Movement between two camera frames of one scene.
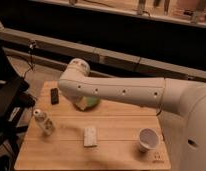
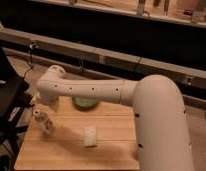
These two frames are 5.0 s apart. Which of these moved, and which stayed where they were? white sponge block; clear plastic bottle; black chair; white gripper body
Moved: white gripper body
Stayed: black chair; white sponge block; clear plastic bottle
